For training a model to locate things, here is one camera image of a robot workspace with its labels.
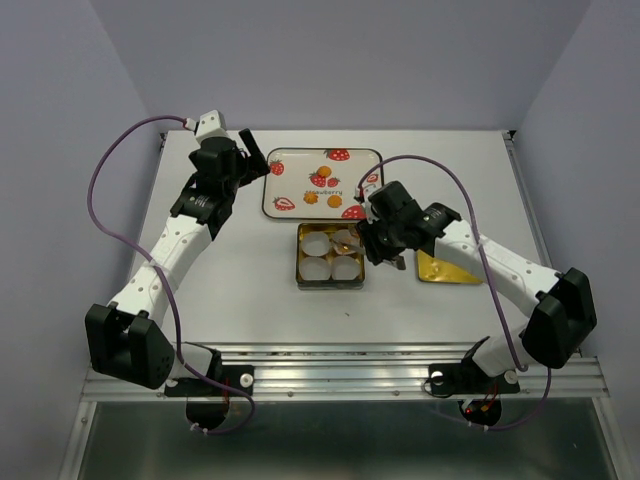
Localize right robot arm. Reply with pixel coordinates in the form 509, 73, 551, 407
356, 181, 597, 390

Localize gold tin lid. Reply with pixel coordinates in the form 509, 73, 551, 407
416, 251, 483, 285

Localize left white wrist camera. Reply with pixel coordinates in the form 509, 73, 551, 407
183, 110, 229, 146

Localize top-right white paper cup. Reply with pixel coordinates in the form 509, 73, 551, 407
330, 229, 360, 255

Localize bottom-left white paper cup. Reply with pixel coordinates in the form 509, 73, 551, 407
298, 257, 331, 282

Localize bottom-right white paper cup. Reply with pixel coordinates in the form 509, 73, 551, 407
331, 256, 361, 281

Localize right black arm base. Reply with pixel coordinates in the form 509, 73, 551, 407
421, 337, 521, 430

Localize aluminium rail frame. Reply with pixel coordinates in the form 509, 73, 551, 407
57, 129, 621, 480

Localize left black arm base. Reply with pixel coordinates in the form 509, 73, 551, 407
163, 342, 256, 436

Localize strawberry print tray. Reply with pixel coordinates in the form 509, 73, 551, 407
262, 148, 384, 220

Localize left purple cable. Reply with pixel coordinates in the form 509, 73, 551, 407
88, 115, 256, 436

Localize gold square tin box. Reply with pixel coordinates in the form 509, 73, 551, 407
295, 222, 366, 290

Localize metal tongs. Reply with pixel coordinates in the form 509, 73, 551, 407
330, 238, 407, 271

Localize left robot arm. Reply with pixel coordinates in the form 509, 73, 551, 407
85, 122, 270, 394

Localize top-left white paper cup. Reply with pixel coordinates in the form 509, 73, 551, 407
300, 231, 331, 257

